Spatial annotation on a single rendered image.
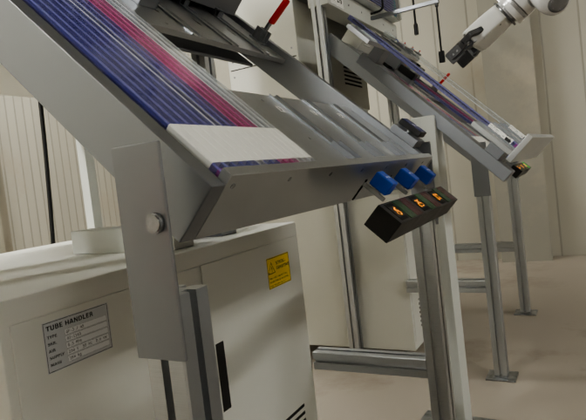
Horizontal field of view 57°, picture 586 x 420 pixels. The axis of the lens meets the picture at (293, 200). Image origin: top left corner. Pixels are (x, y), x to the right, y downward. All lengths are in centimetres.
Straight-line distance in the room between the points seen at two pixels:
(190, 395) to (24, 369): 31
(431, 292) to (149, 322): 76
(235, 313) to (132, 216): 59
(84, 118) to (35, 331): 29
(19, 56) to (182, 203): 25
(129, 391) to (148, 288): 40
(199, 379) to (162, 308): 7
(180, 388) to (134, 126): 22
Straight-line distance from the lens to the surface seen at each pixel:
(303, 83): 117
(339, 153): 77
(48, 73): 58
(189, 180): 45
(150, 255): 43
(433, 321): 114
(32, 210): 407
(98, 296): 77
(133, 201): 43
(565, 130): 388
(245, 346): 103
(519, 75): 375
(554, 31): 395
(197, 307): 45
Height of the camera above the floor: 72
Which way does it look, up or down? 3 degrees down
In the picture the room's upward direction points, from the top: 7 degrees counter-clockwise
